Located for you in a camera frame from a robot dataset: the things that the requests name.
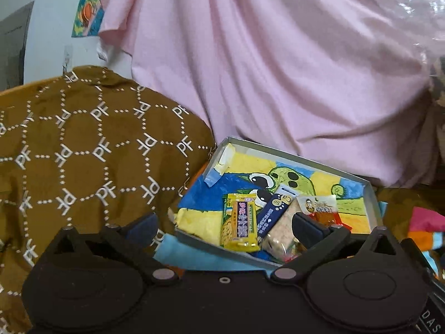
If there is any brown snack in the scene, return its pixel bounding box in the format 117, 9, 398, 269
296, 195, 352, 231

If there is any blue rice cracker packet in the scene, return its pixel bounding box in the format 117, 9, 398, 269
257, 184, 301, 262

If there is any yellow biscuit packet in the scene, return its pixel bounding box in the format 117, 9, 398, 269
220, 193, 260, 252

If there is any grey tray with drawing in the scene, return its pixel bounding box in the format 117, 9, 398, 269
175, 137, 382, 271

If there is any brown PF patterned pillow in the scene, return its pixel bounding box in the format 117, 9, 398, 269
1, 66, 215, 333

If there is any pink hanging cloth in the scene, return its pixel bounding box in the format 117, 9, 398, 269
100, 0, 444, 187

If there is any dark wooden door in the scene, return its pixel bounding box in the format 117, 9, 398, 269
0, 2, 34, 90

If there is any white wall socket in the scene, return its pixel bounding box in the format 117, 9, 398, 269
62, 45, 73, 75

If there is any colourful wall poster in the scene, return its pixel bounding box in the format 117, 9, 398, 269
72, 0, 104, 38

